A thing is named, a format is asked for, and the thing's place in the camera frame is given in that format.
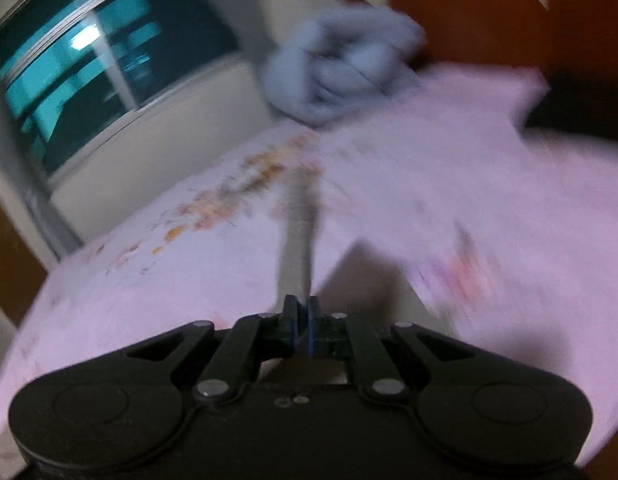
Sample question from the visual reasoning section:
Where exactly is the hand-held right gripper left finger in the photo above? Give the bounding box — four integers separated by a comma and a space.
126, 294, 307, 407

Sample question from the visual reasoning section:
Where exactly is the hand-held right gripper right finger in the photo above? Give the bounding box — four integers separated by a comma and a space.
307, 296, 476, 405

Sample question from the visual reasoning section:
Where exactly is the grey towel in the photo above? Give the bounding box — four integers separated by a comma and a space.
259, 167, 352, 386

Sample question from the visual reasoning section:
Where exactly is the pink floral bed sheet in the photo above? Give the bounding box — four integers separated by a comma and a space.
0, 62, 618, 480

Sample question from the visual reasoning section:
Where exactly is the light blue rolled towel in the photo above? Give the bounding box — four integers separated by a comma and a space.
261, 2, 427, 126

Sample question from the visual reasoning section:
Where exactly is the grey framed window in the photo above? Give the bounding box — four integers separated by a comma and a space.
0, 0, 242, 177

